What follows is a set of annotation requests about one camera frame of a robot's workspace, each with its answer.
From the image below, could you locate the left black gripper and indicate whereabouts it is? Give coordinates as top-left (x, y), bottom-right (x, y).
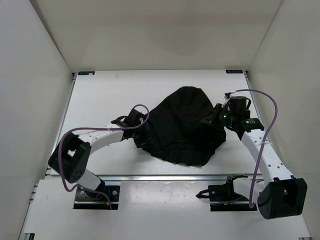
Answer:
top-left (132, 121), bottom-right (157, 148)

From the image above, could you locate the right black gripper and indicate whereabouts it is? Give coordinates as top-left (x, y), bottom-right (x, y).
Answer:
top-left (200, 104), bottom-right (236, 131)

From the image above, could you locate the black skirt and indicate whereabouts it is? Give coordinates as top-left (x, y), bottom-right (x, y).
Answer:
top-left (133, 86), bottom-right (227, 166)

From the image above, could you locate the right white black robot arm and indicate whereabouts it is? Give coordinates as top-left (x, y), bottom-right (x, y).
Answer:
top-left (196, 97), bottom-right (308, 220)

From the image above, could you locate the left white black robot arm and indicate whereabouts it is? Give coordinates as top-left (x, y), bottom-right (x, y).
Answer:
top-left (48, 122), bottom-right (147, 199)

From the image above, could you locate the right corner label sticker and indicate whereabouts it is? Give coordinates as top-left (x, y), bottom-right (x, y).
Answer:
top-left (225, 69), bottom-right (243, 74)

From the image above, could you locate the corner label sticker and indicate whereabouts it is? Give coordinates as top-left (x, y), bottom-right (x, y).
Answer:
top-left (77, 71), bottom-right (95, 76)
top-left (225, 69), bottom-right (243, 74)

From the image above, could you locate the left corner label sticker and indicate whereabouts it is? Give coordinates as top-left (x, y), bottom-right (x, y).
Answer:
top-left (77, 71), bottom-right (95, 76)

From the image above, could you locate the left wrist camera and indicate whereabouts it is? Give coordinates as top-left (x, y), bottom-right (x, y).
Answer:
top-left (111, 109), bottom-right (147, 128)

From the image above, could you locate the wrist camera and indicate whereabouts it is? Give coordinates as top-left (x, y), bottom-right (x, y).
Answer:
top-left (111, 109), bottom-right (147, 128)
top-left (226, 95), bottom-right (252, 118)

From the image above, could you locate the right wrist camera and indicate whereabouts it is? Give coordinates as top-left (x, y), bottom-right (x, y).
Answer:
top-left (226, 95), bottom-right (252, 118)

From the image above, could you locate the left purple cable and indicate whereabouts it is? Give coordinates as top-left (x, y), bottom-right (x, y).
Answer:
top-left (59, 104), bottom-right (151, 207)

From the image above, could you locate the aluminium front rail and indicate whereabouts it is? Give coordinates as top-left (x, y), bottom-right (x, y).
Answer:
top-left (44, 174), bottom-right (281, 182)

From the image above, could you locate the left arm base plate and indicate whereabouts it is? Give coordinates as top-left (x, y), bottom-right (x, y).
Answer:
top-left (73, 182), bottom-right (121, 210)

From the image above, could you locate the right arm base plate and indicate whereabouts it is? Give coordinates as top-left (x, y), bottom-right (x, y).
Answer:
top-left (195, 183), bottom-right (257, 212)

